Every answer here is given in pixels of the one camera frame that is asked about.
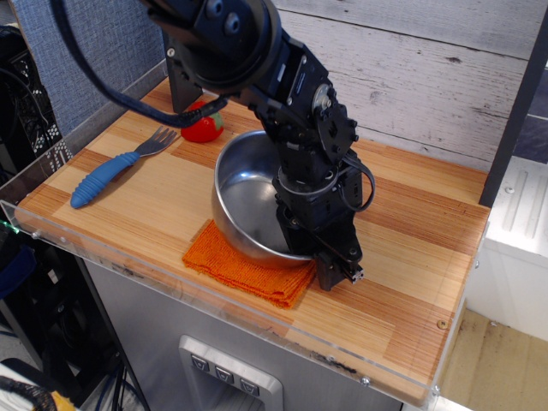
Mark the blue handled metal fork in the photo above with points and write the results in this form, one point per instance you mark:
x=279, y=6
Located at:
x=96, y=181

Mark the dark grey post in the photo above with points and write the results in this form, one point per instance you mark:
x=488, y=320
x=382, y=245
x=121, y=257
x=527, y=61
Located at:
x=183, y=91
x=517, y=117

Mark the dark grey right post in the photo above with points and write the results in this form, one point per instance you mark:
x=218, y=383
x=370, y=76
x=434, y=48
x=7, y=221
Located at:
x=517, y=117

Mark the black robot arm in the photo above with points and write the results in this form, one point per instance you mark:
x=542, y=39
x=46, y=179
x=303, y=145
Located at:
x=239, y=50

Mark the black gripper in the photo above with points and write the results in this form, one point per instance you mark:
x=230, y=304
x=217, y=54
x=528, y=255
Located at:
x=318, y=221

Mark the orange folded cloth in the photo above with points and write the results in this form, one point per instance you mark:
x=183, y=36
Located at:
x=212, y=255

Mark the silver control panel with buttons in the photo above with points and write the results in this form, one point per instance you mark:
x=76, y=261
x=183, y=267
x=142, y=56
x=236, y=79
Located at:
x=219, y=381

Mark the stainless steel pot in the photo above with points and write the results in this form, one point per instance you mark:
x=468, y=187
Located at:
x=243, y=202

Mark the dark grey left post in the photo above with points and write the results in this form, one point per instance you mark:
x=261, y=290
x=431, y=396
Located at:
x=183, y=91

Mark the red toy strawberry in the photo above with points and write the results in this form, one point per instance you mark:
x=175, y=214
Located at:
x=204, y=130

